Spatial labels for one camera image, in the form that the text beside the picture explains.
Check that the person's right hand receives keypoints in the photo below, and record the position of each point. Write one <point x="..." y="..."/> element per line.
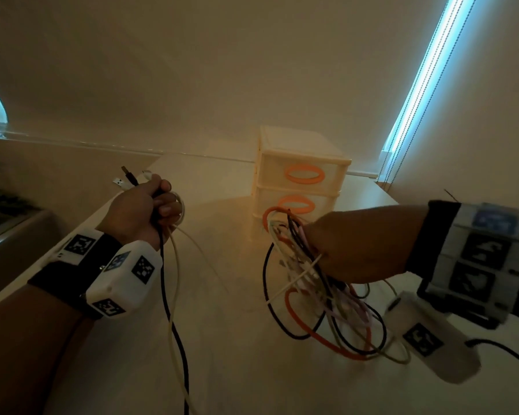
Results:
<point x="363" y="246"/>

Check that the person's left hand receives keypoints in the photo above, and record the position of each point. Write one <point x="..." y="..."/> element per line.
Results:
<point x="129" y="211"/>

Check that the person's left forearm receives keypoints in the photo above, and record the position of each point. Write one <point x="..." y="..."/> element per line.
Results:
<point x="17" y="354"/>

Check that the bright narrow window strip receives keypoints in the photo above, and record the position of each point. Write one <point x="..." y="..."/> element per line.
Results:
<point x="424" y="82"/>

